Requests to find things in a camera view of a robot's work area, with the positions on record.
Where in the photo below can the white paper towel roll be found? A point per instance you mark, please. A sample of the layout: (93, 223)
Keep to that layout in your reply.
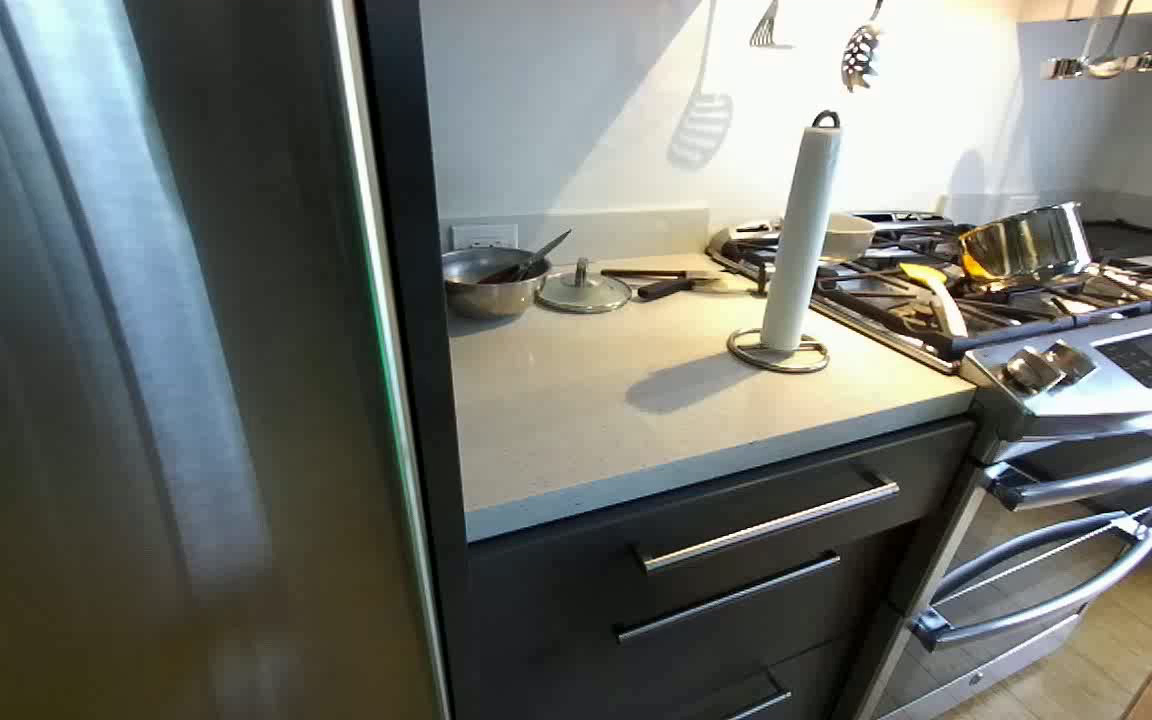
(802, 243)

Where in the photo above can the metal paper towel stand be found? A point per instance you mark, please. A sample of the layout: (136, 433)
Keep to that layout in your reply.
(778, 364)

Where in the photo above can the glass pot lid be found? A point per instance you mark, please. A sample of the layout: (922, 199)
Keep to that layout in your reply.
(582, 294)

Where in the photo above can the metal bowl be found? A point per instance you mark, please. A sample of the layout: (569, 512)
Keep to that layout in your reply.
(488, 299)

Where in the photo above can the dark grey side panel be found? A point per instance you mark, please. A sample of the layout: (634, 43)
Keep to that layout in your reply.
(403, 266)

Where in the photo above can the dark grey drawer cabinet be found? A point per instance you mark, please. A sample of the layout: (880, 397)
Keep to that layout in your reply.
(560, 602)

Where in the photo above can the yellow silicone spatula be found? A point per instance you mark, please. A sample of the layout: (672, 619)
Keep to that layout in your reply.
(933, 285)

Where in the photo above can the hanging slotted spatula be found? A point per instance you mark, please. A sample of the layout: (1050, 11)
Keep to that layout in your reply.
(856, 58)
(774, 32)

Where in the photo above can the stainless steel refrigerator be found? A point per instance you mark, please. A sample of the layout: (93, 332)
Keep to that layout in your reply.
(136, 401)

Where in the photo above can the silver stove knob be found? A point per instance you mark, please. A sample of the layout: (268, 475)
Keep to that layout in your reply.
(1074, 363)
(1035, 373)

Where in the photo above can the stainless steel loaf pan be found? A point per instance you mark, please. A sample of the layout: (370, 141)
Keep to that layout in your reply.
(1023, 245)

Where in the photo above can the stainless steel gas stove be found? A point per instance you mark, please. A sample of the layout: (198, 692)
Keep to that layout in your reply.
(1110, 401)

